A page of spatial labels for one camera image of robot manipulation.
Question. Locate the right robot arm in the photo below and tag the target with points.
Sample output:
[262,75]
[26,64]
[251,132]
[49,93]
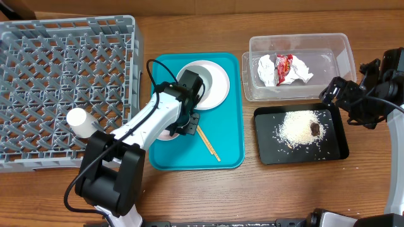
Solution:
[378,97]

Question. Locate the grey green bowl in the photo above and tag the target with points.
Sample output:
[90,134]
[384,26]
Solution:
[206,76]

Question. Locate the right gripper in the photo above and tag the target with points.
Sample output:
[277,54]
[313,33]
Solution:
[335,91]

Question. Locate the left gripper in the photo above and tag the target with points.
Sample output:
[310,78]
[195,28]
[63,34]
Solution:
[192,128]

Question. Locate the white napkin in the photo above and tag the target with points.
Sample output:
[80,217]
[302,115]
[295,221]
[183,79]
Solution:
[267,72]

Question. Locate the teal plastic serving tray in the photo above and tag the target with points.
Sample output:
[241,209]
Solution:
[222,125]

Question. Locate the brown food scrap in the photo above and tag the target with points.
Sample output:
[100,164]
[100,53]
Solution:
[315,129]

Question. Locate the pink shallow bowl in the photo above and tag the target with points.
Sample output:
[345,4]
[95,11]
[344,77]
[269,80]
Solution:
[165,136]

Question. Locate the pile of white rice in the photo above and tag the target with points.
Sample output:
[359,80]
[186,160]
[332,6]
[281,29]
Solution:
[295,130]

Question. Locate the clear plastic waste bin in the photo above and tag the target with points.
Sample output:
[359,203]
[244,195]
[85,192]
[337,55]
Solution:
[326,55]

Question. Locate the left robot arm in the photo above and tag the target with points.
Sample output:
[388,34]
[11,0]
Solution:
[112,168]

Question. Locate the grey plastic dishwasher rack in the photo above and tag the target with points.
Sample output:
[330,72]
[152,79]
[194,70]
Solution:
[49,67]

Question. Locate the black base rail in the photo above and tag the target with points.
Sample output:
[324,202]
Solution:
[276,223]

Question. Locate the red snack wrapper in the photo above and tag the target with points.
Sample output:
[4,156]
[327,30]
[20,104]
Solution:
[283,65]

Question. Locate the white round plate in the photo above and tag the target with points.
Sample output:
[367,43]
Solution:
[220,85]

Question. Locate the wooden chopstick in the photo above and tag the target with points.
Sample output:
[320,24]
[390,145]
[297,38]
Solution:
[206,145]
[210,143]

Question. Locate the black plastic tray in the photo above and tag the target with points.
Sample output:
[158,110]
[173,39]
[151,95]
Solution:
[333,147]

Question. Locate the white paper cup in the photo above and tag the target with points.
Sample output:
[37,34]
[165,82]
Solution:
[81,122]

